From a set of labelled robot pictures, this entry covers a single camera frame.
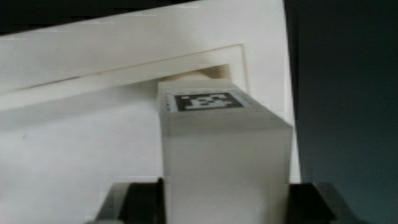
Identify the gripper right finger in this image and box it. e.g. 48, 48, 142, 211
286, 183, 370, 224

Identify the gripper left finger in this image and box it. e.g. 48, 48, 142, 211
87, 179, 167, 224

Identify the white leg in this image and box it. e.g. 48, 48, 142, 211
158, 72, 293, 224

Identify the white square table top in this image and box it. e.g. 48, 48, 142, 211
0, 45, 245, 224

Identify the white front fence wall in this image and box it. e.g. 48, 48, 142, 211
0, 0, 302, 184

